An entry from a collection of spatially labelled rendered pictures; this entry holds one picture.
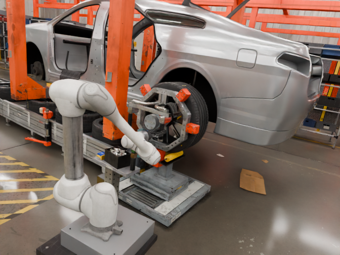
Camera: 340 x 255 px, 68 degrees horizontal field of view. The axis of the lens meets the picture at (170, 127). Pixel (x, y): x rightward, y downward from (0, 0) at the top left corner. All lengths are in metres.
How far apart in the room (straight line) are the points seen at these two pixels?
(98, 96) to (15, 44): 2.92
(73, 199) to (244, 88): 1.62
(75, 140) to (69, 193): 0.31
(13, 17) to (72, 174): 2.87
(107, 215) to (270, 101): 1.56
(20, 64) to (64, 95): 2.80
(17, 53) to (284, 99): 3.34
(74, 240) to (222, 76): 1.75
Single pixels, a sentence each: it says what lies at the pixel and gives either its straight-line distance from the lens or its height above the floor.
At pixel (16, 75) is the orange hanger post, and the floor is 0.87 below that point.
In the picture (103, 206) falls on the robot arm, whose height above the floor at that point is 0.60.
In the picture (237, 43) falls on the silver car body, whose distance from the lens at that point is 2.37.
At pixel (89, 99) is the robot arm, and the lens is 1.21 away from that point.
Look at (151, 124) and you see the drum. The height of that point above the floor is 0.83.
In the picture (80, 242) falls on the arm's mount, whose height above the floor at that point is 0.40.
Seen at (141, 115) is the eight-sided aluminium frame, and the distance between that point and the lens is 2.44.
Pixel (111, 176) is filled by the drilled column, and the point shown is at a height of 0.33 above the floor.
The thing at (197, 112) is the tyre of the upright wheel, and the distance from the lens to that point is 2.15.
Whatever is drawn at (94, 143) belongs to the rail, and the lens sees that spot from 2.95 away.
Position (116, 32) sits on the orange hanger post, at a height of 1.54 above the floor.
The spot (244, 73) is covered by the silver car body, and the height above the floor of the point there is 1.35.
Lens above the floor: 1.43
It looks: 16 degrees down
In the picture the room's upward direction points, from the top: 8 degrees clockwise
